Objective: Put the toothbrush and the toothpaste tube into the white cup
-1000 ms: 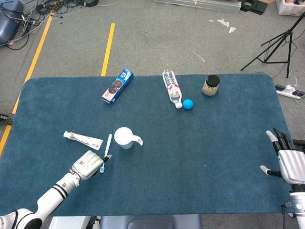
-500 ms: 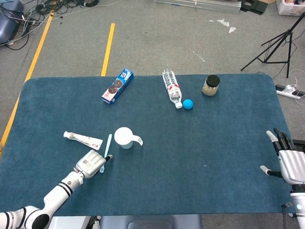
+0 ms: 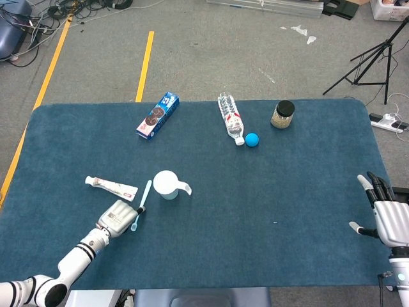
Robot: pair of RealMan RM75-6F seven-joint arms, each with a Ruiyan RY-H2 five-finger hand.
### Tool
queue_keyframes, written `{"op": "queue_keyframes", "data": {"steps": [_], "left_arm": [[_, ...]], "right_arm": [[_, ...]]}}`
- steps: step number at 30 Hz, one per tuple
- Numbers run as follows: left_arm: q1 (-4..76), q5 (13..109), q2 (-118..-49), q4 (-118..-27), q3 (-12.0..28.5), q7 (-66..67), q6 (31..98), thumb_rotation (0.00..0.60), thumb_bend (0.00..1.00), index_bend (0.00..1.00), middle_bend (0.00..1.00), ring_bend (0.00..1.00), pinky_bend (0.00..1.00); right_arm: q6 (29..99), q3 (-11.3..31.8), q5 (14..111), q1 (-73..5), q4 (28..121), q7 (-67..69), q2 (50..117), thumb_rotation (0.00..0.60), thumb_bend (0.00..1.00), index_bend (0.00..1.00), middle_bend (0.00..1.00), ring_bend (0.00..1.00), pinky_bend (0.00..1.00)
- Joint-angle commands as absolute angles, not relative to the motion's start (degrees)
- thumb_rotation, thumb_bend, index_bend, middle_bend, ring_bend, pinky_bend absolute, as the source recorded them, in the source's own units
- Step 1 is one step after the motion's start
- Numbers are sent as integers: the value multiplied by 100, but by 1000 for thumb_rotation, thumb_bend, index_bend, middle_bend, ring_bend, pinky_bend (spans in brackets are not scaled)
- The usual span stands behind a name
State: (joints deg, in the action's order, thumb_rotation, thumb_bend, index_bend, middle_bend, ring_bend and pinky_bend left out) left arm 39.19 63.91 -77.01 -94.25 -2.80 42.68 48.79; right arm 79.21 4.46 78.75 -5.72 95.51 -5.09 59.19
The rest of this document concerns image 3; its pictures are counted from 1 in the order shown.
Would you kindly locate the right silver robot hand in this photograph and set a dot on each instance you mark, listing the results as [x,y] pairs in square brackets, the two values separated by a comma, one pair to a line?
[394,224]

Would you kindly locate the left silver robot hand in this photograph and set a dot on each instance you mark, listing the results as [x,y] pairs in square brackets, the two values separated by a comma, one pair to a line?
[116,219]

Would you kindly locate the white floral toothpaste tube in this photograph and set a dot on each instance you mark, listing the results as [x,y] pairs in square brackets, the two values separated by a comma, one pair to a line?
[112,187]

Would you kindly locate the light blue toothbrush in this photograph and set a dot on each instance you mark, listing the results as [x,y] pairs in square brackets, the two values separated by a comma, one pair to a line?
[147,193]

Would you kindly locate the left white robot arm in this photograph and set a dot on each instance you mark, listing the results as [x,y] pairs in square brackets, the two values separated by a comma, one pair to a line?
[76,259]

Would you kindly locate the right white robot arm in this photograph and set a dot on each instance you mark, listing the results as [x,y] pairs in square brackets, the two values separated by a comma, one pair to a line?
[401,275]

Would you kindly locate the white power strip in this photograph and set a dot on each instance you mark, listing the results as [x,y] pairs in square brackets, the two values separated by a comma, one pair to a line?
[385,122]

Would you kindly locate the blue cookie box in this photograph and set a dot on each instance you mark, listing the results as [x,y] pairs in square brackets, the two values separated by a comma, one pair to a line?
[156,116]

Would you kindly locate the blue table carpet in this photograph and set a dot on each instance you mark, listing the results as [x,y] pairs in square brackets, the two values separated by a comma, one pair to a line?
[223,192]

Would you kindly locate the blue-grey robot torso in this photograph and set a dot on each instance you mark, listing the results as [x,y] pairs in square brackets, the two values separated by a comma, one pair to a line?
[201,299]

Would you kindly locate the clear plastic water bottle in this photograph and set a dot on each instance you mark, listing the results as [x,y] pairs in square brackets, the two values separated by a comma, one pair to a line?
[232,120]

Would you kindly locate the glass jar with black lid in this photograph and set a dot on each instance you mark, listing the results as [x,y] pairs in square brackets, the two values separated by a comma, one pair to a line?
[282,116]

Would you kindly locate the blue foam ball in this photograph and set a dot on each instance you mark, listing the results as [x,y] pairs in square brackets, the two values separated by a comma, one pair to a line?
[252,139]

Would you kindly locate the black tripod stand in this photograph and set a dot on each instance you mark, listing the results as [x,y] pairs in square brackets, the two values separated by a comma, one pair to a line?
[388,43]

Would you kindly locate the small white paper scrap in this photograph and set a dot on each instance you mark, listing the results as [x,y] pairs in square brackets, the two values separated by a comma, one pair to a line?
[311,39]

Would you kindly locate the blue-grey machine base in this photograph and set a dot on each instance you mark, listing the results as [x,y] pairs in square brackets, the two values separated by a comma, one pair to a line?
[9,35]

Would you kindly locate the white plastic basket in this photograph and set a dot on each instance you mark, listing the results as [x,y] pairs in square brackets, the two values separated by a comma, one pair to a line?
[388,11]

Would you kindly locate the large white paper scrap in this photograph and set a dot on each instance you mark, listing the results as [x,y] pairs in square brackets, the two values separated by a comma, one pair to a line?
[299,29]

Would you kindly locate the aluminium profile rails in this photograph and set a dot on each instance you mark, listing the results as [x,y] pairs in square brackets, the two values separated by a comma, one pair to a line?
[271,7]

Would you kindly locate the black metal bracket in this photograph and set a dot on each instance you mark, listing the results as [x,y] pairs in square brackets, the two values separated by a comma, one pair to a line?
[342,9]

